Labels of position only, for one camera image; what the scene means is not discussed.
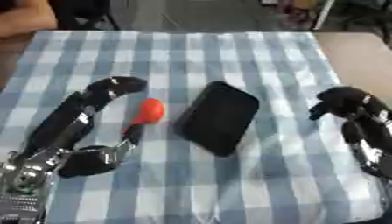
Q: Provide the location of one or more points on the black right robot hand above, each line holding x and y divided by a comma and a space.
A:
363, 119

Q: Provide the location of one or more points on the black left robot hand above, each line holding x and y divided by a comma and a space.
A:
61, 122

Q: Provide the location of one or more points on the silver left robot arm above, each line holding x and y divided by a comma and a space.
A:
23, 186

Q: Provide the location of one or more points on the black chair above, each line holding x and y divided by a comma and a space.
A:
81, 14

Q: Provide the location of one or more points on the person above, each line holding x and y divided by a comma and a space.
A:
23, 17

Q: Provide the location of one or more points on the white pole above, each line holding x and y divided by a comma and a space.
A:
323, 14

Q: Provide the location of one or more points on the black rectangular tray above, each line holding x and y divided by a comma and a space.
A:
216, 118

